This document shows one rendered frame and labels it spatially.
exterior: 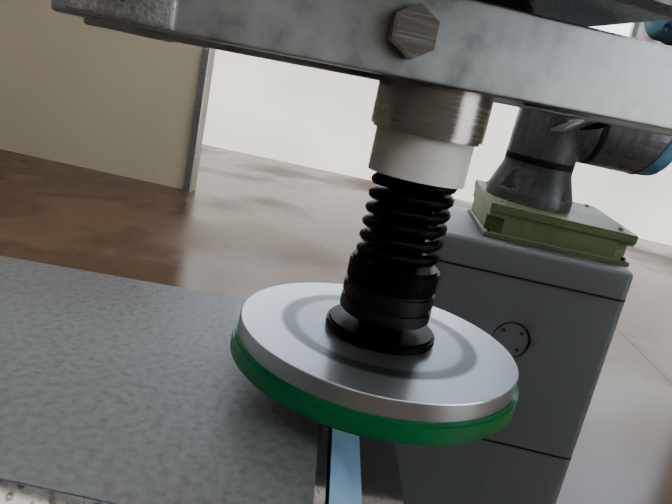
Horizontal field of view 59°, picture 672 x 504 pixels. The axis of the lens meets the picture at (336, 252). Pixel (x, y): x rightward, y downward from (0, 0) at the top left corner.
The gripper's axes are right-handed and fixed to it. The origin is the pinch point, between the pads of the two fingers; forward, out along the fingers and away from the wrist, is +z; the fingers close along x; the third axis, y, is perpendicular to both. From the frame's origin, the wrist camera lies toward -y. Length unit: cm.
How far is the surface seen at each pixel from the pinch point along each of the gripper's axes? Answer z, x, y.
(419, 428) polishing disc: -24, 12, 94
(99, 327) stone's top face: 5, 15, 97
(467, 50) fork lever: -21, -9, 88
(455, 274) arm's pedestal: 8.6, 36.7, 16.1
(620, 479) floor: -24, 132, -74
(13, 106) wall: 519, 80, -147
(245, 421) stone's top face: -13, 16, 98
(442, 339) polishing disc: -19, 13, 83
